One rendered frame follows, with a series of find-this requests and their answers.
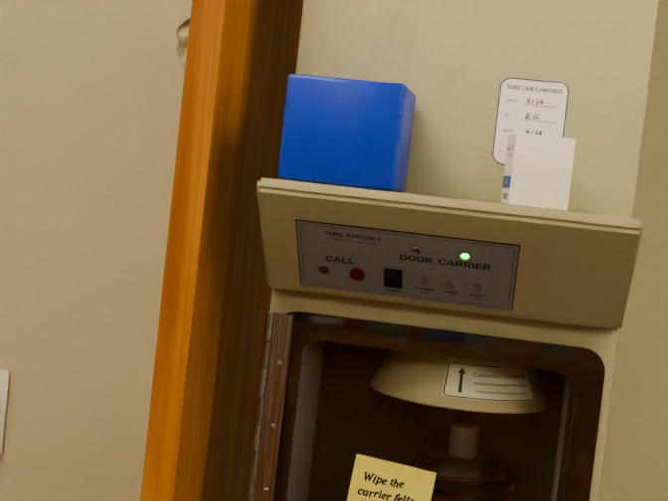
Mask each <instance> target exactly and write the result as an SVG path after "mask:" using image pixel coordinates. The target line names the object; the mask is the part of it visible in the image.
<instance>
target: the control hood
mask: <svg viewBox="0 0 668 501"><path fill-rule="evenodd" d="M257 193H258V203H259V212H260V222H261V231H262V241H263V250H264V260H265V269H266V279H267V284H269V286H270V288H278V289H286V290H294V291H302V292H310V293H318V294H326V295H335V296H343V297H351V298H359V299H367V300H375V301H383V302H391V303H398V304H406V305H415V306H423V307H431V308H439V309H447V310H455V311H463V312H471V313H479V314H487V315H496V316H504V317H512V318H520V319H528V320H536V321H544V322H552V323H560V324H568V325H577V326H584V327H592V328H600V329H608V330H616V331H617V329H618V328H621V327H622V322H623V318H624V313H625V309H626V304H627V300H628V295H629V291H630V286H631V282H632V277H633V273H634V269H635V264H636V260H637V255H638V251H639V246H640V242H641V237H642V233H643V227H644V224H643V223H640V220H641V219H632V218H623V217H615V216H606V215H597V214H588V213H579V212H570V211H561V210H552V209H543V208H534V207H525V206H516V205H506V204H497V203H488V202H479V201H470V200H461V199H452V198H443V197H435V196H426V195H417V194H408V193H399V192H390V191H380V190H371V189H362V188H353V187H344V186H335V185H326V184H317V183H308V182H299V181H290V180H281V179H271V178H262V177H261V181H257ZM295 219H298V220H306V221H315V222H324V223H332V224H341V225H350V226H359V227H367V228H376V229H385V230H393V231H402V232H411V233H420V234H428V235H437V236H446V237H454V238H463V239H472V240H481V241H488V242H497V243H506V244H514V245H520V251H519V259H518V268H517V276H516V285H515V293H514V301H513V310H512V311H507V310H499V309H491V308H483V307H475V306H467V305H459V304H450V303H442V302H434V301H426V300H418V299H410V298H401V297H393V296H386V295H378V294H370V293H362V292H354V291H345V290H337V289H329V288H321V287H313V286H305V285H300V274H299V261H298V247H297V234H296V222H295Z"/></svg>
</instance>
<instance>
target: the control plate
mask: <svg viewBox="0 0 668 501"><path fill-rule="evenodd" d="M295 222H296V234H297V247H298V261H299V274H300V285H305V286H313V287H321V288H329V289H337V290H345V291H354V292H362V293H370V294H378V295H386V296H393V297H401V298H410V299H418V300H426V301H434V302H442V303H450V304H459V305H467V306H475V307H483V308H491V309H499V310H507V311H512V310H513V301H514V293H515V285H516V276H517V268H518V259H519V251H520V245H514V244H506V243H497V242H488V241H481V240H472V239H463V238H454V237H446V236H437V235H428V234H420V233H411V232H402V231H393V230H385V229H376V228H367V227H359V226H350V225H341V224H332V223H324V222H315V221H306V220H298V219H295ZM412 247H419V248H421V249H422V253H421V254H419V255H415V254H412V253H411V248H412ZM462 252H468V253H470V254H471V259H470V260H462V259H460V258H459V255H460V254H461V253H462ZM320 266H326V267H328V268H329V269H330V272H329V273H328V274H322V273H320V272H319V271H318V268H319V267H320ZM355 268H357V269H361V270H362V271H364V273H365V278H364V279H363V280H362V281H355V280H353V279H351V278H350V276H349V273H350V271H351V270H352V269H355ZM384 268H388V269H396V270H401V271H402V289H399V288H391V287H384ZM423 277H426V278H427V279H429V284H427V285H426V286H422V285H421V283H419V279H420V278H423ZM451 280H452V281H454V282H456V287H453V289H449V288H448V286H447V282H448V281H451ZM475 284H481V285H483V286H484V290H482V291H481V292H480V293H478V292H476V290H475V289H474V285H475Z"/></svg>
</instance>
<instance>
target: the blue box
mask: <svg viewBox="0 0 668 501"><path fill-rule="evenodd" d="M415 100H416V97H415V95H414V94H413V93H412V92H411V91H410V90H409V89H408V88H407V87H406V86H405V85H404V84H402V83H385V82H375V81H365V80H355V79H344V78H334V77H324V76H314V75H304V74H290V75H289V77H288V85H287V94H286V104H285V113H284V121H283V131H282V140H281V149H280V159H279V168H278V177H279V178H280V179H285V180H294V181H303V182H312V183H321V184H330V185H339V186H348V187H357V188H366V189H375V190H384V191H394V192H403V191H404V190H405V188H406V180H407V171H408V162H409V153H410V145H411V136H412V127H413V118H414V109H415Z"/></svg>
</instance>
